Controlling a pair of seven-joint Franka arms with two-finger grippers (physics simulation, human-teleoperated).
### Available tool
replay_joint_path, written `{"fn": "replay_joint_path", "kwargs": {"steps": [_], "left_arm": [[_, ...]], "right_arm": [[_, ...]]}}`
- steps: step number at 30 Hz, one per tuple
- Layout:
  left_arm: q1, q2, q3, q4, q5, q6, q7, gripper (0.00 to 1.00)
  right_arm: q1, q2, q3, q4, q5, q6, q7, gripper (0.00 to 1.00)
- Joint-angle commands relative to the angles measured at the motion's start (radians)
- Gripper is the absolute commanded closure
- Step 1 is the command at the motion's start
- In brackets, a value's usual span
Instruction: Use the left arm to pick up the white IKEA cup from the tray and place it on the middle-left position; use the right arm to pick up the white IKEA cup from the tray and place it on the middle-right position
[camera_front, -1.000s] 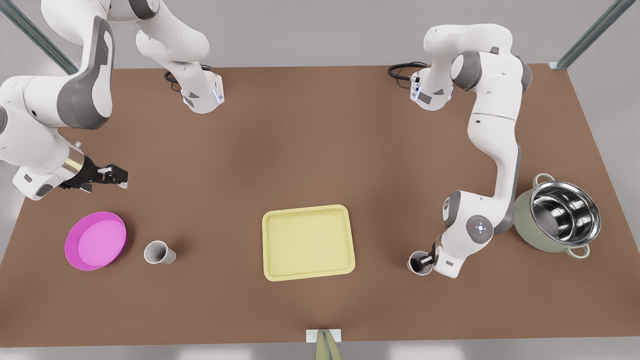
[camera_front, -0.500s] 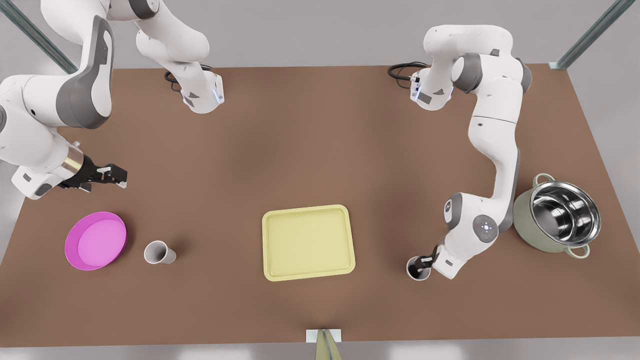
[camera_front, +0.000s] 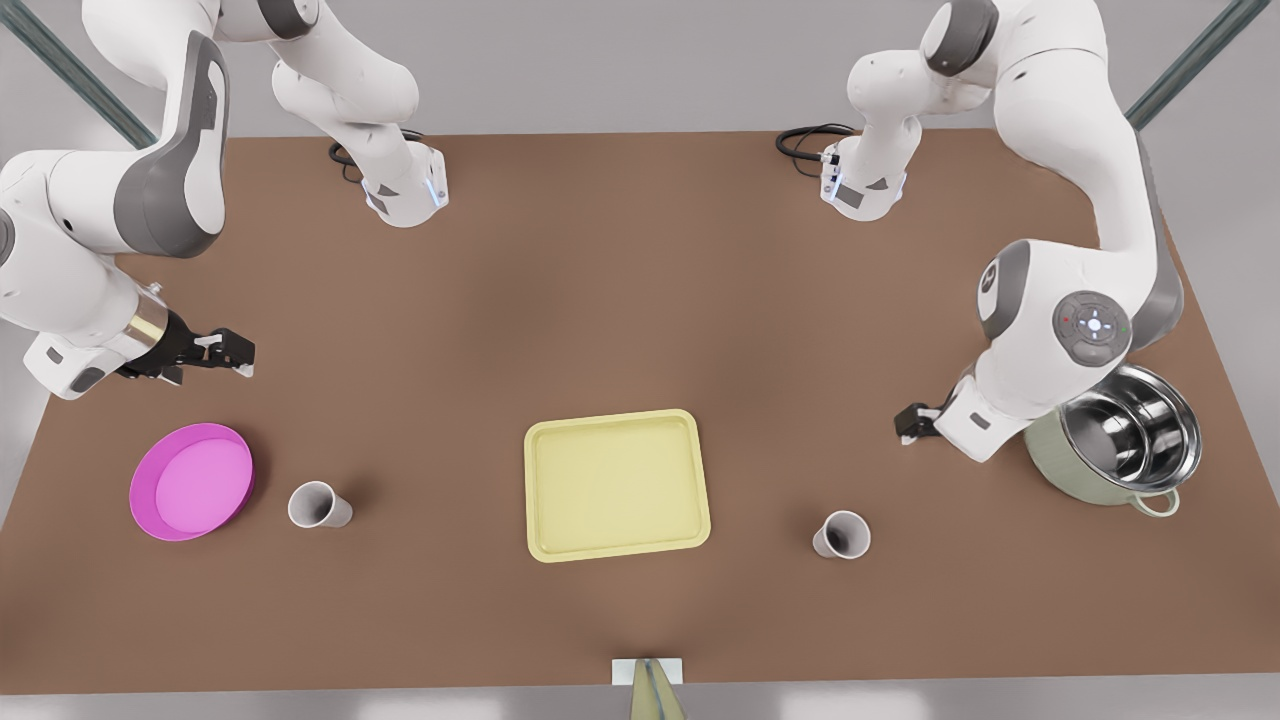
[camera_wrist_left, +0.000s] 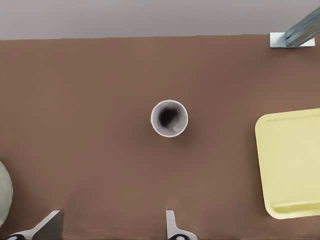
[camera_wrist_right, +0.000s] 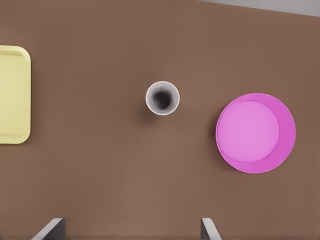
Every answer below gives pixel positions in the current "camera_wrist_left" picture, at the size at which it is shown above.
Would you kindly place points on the yellow plastic tray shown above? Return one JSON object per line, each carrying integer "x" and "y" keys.
{"x": 292, "y": 162}

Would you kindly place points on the silver frame post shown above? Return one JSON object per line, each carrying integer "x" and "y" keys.
{"x": 295, "y": 35}

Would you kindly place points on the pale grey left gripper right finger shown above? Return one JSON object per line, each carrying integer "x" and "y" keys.
{"x": 171, "y": 225}

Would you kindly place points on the pale green round plate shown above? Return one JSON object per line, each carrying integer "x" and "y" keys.
{"x": 4, "y": 192}

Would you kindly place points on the white IKEA cup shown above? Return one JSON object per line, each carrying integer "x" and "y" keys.
{"x": 169, "y": 118}

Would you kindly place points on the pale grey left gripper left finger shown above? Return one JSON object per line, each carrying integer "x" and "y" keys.
{"x": 49, "y": 226}

